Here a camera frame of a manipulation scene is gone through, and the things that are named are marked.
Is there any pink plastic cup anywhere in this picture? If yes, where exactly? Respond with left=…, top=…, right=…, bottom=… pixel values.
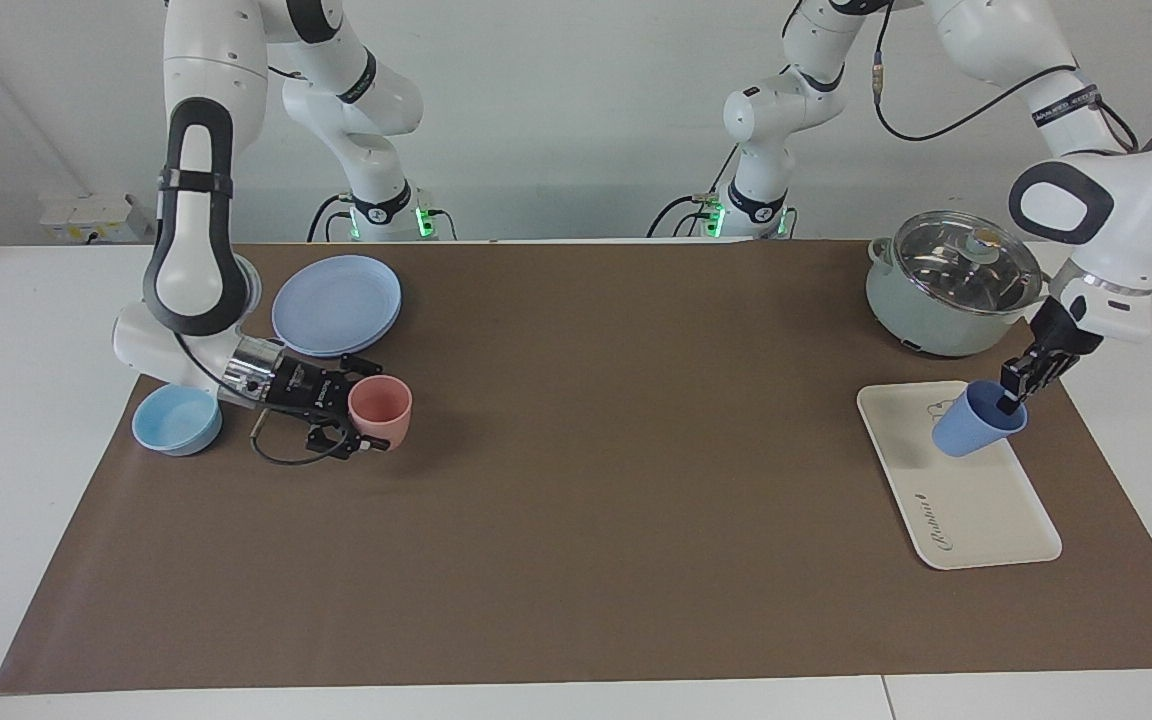
left=348, top=375, right=413, bottom=452

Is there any white power strip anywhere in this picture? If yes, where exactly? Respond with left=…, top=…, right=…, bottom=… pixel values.
left=39, top=193, right=155, bottom=244

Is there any pale green cooking pot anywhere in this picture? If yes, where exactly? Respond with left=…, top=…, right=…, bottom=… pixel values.
left=864, top=238, right=1057, bottom=358

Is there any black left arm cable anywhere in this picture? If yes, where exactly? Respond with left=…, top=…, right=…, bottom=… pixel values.
left=871, top=0, right=1142, bottom=153

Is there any cream rectangular tray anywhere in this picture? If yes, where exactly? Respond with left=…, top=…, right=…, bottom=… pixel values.
left=856, top=380, right=1063, bottom=571

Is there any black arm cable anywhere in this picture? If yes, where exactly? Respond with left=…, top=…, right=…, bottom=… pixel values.
left=871, top=0, right=1142, bottom=153
left=249, top=405, right=362, bottom=467

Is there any black base cable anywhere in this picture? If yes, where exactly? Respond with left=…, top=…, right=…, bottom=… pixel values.
left=308, top=195, right=459, bottom=243
left=646, top=145, right=743, bottom=239

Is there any lavender blue plate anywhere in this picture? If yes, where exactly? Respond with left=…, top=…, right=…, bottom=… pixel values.
left=271, top=255, right=403, bottom=354
left=281, top=298, right=404, bottom=359

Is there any blue plastic cup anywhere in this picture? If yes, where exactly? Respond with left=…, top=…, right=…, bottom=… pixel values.
left=931, top=380, right=1029, bottom=459

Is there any brown table mat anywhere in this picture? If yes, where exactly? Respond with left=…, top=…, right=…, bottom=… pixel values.
left=0, top=240, right=1152, bottom=695

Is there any light blue bowl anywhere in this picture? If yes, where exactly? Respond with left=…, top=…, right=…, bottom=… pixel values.
left=131, top=385, right=224, bottom=457

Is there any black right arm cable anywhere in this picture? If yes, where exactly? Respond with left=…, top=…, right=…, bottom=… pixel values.
left=249, top=405, right=362, bottom=467

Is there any glass pot lid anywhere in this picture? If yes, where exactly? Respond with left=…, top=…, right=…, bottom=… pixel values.
left=893, top=210, right=1045, bottom=316

